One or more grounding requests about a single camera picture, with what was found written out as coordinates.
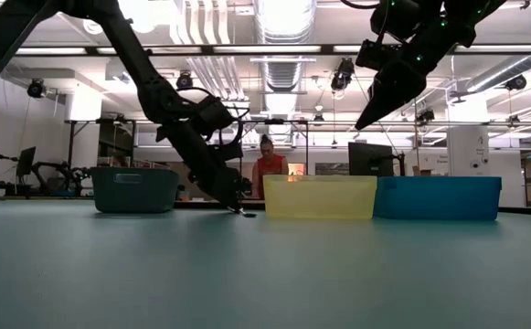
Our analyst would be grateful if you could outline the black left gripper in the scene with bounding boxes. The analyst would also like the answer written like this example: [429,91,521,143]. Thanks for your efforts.
[186,154,253,214]

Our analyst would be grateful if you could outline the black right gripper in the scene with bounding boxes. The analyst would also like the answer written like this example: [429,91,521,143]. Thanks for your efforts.
[354,39,454,132]

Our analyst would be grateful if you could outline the person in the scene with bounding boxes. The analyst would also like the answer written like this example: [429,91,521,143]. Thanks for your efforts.
[251,133,290,200]

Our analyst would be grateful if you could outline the black computer monitor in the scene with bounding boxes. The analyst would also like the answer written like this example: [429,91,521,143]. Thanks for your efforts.
[16,146,37,179]
[347,142,406,178]

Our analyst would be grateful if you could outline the yellow-green plastic bin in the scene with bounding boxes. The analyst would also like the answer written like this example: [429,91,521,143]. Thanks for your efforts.
[262,174,378,221]

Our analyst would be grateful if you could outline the grey-blue plastic bin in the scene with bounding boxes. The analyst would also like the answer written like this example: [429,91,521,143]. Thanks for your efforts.
[90,166,180,215]

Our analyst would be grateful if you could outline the blue plastic bin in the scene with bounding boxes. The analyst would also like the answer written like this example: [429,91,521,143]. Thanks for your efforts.
[373,175,503,222]

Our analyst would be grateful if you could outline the overhead rig light bar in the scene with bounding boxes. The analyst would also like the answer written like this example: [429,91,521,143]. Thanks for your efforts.
[16,44,531,57]

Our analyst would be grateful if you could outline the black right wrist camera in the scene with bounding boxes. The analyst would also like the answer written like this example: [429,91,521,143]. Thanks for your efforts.
[355,38,403,72]

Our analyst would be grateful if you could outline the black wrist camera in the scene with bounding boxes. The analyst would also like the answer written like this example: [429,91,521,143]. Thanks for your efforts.
[355,38,403,72]
[196,95,237,136]

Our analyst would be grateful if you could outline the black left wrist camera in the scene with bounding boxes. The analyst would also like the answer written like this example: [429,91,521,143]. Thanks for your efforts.
[196,95,237,136]

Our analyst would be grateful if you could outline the silver ceiling duct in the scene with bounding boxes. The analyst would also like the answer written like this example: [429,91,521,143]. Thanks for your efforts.
[254,0,317,115]

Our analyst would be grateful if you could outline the black background workstation frame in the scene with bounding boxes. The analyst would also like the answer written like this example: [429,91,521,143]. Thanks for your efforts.
[66,117,311,198]

